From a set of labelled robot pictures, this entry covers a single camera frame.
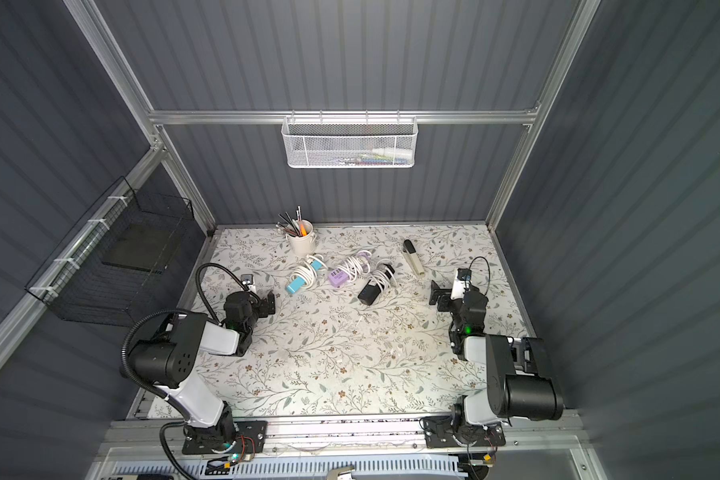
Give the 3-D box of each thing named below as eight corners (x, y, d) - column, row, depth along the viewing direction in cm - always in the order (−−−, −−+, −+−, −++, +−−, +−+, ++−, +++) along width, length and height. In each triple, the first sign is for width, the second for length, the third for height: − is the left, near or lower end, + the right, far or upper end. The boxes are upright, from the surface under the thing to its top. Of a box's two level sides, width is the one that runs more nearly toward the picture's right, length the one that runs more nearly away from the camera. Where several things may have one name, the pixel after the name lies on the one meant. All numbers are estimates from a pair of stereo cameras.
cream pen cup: (292, 255, 113) (286, 235, 104) (295, 239, 118) (290, 219, 110) (314, 255, 113) (310, 235, 104) (316, 239, 118) (312, 219, 110)
